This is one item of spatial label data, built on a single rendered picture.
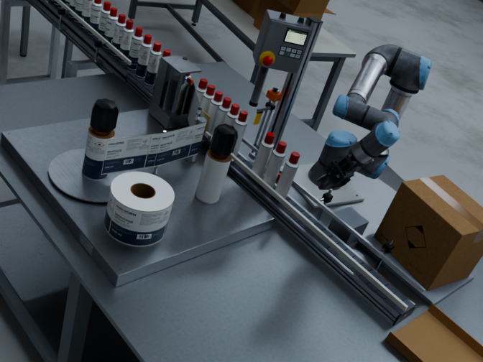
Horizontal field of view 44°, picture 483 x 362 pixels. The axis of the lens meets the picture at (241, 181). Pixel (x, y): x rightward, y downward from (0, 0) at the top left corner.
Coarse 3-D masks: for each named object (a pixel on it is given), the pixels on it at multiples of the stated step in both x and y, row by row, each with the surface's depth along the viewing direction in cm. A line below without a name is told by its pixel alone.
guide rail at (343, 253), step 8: (240, 160) 239; (248, 168) 235; (256, 176) 233; (264, 184) 230; (272, 192) 228; (280, 200) 225; (288, 208) 223; (296, 216) 221; (304, 216) 219; (312, 224) 217; (320, 232) 214; (328, 240) 212; (336, 248) 210; (344, 256) 208; (352, 264) 206; (360, 272) 205; (368, 272) 203; (376, 280) 201; (384, 288) 199; (392, 296) 197; (400, 304) 195
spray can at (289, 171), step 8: (296, 152) 221; (288, 160) 222; (296, 160) 220; (288, 168) 221; (296, 168) 221; (280, 176) 225; (288, 176) 223; (280, 184) 226; (288, 184) 225; (280, 192) 227
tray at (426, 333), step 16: (432, 304) 206; (416, 320) 202; (432, 320) 204; (448, 320) 203; (400, 336) 194; (416, 336) 196; (432, 336) 198; (448, 336) 200; (464, 336) 199; (400, 352) 188; (416, 352) 190; (432, 352) 192; (448, 352) 194; (464, 352) 196; (480, 352) 196
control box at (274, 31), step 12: (276, 12) 221; (264, 24) 220; (276, 24) 215; (288, 24) 216; (300, 24) 217; (264, 36) 218; (276, 36) 218; (264, 48) 220; (276, 48) 221; (300, 48) 222; (276, 60) 224; (288, 60) 224; (300, 60) 225; (288, 72) 228
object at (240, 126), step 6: (240, 114) 235; (246, 114) 235; (240, 120) 236; (234, 126) 238; (240, 126) 237; (246, 126) 238; (240, 132) 238; (240, 138) 240; (240, 144) 243; (234, 150) 243
